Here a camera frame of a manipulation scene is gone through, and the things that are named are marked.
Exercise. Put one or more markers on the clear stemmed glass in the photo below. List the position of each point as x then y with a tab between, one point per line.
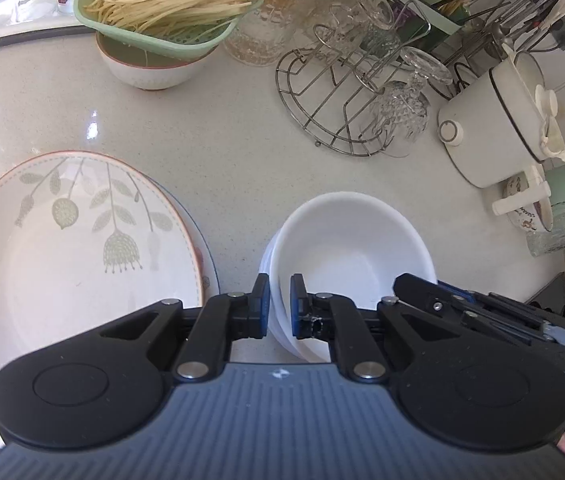
375	15
335	25

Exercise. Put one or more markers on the blue rimmed red flower plate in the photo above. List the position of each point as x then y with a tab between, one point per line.
210	280

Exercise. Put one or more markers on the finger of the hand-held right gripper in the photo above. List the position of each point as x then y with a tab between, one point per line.
427	296
455	290

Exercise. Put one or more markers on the white bowl with orange base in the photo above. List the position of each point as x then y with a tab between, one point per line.
147	75

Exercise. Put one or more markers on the green plastic colander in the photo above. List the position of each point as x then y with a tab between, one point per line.
182	40

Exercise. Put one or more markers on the textured glass cup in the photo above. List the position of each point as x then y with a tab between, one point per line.
557	232

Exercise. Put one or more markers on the small white bowl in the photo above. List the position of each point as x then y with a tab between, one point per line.
352	250

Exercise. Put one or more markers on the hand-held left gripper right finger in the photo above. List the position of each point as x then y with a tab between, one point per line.
296	305

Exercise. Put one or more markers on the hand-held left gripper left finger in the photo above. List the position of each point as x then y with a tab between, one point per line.
261	305

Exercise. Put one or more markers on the green chopstick holder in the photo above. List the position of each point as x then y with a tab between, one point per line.
437	20

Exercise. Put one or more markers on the textured stemmed glass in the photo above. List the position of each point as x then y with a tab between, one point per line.
405	110

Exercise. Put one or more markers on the orange rimmed leaf print plate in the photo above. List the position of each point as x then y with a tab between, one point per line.
62	270

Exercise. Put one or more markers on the white drip tray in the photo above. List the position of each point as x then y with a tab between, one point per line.
12	27

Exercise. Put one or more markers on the dark metal dish rack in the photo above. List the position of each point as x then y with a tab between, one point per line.
22	42

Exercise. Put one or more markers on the red lidded glass jar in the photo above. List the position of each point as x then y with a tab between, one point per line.
262	35

